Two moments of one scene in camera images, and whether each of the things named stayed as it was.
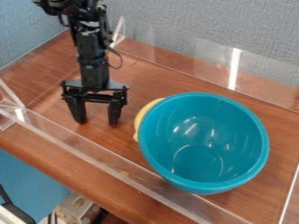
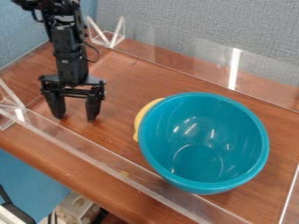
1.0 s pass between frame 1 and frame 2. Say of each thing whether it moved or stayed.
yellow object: stayed
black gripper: moved
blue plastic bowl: stayed
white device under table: stayed
